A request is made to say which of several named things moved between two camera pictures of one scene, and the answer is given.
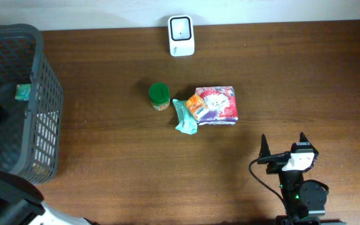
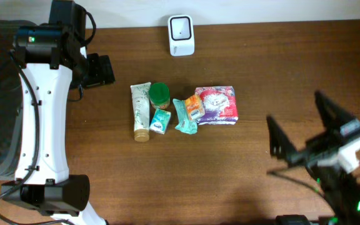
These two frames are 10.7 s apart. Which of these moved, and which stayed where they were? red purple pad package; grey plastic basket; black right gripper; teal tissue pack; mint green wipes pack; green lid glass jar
Moved: teal tissue pack; black right gripper
Stayed: mint green wipes pack; red purple pad package; grey plastic basket; green lid glass jar
